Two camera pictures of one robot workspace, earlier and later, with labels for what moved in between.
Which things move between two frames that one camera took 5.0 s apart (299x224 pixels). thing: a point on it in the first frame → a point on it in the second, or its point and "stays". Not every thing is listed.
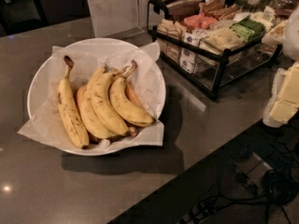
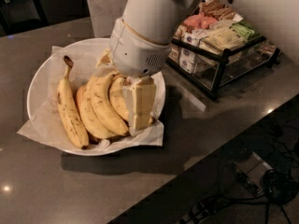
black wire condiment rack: (216, 42) stays
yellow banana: (120, 103) stays
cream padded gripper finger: (285, 97) → (141, 103)
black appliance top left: (20, 10) stays
